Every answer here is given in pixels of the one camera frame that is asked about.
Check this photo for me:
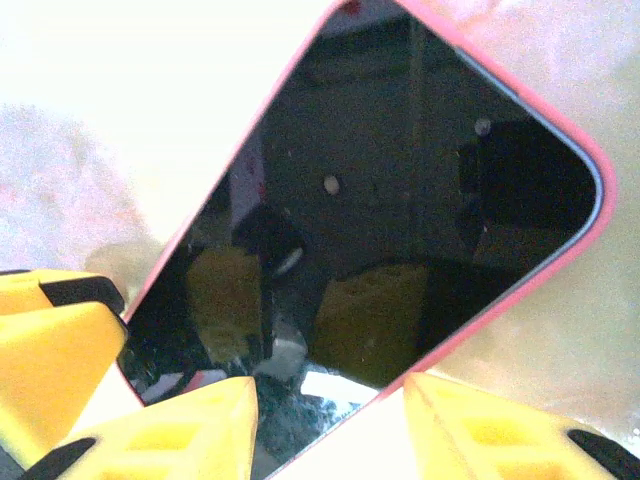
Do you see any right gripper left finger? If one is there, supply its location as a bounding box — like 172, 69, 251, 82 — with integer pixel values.
22, 375, 260, 480

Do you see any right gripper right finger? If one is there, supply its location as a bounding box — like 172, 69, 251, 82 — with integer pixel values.
402, 372, 640, 480

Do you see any black phone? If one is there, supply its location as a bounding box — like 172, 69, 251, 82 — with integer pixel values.
117, 0, 604, 480

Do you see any pink phone case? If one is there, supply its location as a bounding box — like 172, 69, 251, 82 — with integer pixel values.
114, 0, 620, 480

